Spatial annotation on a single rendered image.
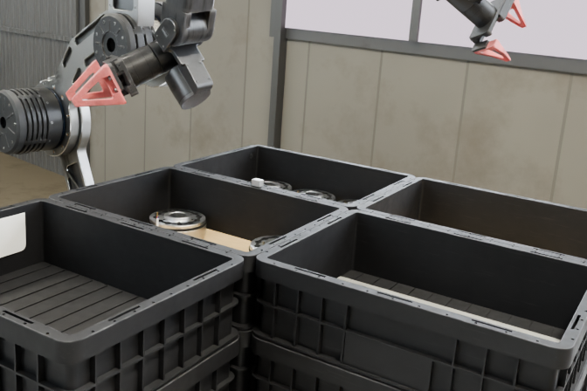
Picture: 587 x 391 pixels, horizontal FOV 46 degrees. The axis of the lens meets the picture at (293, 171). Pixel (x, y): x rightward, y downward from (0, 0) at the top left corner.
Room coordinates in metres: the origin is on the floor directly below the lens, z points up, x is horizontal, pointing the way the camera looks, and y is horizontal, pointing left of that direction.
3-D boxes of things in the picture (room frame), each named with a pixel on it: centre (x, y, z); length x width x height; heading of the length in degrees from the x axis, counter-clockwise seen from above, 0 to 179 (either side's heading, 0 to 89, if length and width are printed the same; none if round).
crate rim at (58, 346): (0.82, 0.30, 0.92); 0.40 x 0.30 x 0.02; 60
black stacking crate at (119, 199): (1.08, 0.15, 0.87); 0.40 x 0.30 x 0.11; 60
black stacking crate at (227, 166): (1.34, -0.01, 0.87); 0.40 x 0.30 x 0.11; 60
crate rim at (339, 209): (1.08, 0.15, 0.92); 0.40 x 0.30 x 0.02; 60
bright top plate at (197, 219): (1.20, 0.20, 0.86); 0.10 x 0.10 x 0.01
